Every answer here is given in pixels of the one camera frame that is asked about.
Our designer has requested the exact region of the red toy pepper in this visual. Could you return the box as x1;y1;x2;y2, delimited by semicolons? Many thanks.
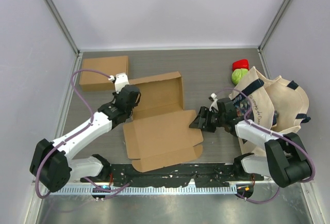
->
232;59;250;71

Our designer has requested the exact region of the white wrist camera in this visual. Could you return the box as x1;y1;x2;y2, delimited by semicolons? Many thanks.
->
108;73;129;93
208;93;219;113

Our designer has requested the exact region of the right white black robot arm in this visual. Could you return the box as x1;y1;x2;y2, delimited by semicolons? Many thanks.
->
189;98;315;188

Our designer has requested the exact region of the brown cardboard box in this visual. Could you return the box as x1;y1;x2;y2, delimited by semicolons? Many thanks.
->
123;72;204;172
79;56;128;92

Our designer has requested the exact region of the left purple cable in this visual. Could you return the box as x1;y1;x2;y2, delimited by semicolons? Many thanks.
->
35;69;131;200

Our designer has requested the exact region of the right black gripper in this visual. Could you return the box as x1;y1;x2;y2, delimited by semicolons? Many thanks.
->
190;106;226;132

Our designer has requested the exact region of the beige tote bag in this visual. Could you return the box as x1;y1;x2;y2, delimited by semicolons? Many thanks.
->
228;66;311;158

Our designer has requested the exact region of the white slotted cable duct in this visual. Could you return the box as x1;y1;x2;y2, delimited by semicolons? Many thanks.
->
52;184;237;196

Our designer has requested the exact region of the green toy cabbage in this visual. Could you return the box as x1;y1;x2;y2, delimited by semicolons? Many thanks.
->
231;68;249;85

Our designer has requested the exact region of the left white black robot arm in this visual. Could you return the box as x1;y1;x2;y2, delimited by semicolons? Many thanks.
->
29;85;141;193

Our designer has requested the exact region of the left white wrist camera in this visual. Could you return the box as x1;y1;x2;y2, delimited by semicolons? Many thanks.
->
108;73;129;93

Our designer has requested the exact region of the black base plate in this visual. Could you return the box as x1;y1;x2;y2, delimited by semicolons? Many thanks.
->
91;163;264;188

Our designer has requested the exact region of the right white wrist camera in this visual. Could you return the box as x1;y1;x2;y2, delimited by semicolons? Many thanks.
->
208;93;219;113

